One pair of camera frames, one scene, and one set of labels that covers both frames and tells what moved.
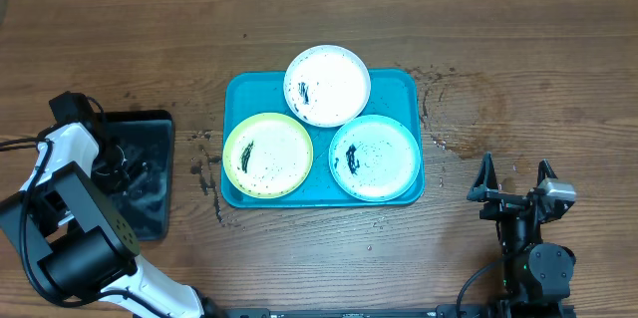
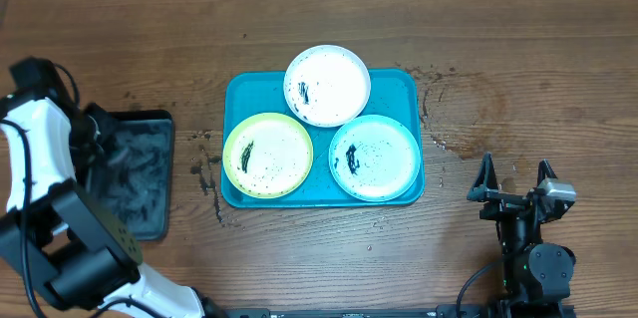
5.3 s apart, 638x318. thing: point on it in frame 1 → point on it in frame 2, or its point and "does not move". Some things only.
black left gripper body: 114,159 → 96,131
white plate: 327,86 does not move
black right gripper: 511,197 does not move
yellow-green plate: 267,156 does not move
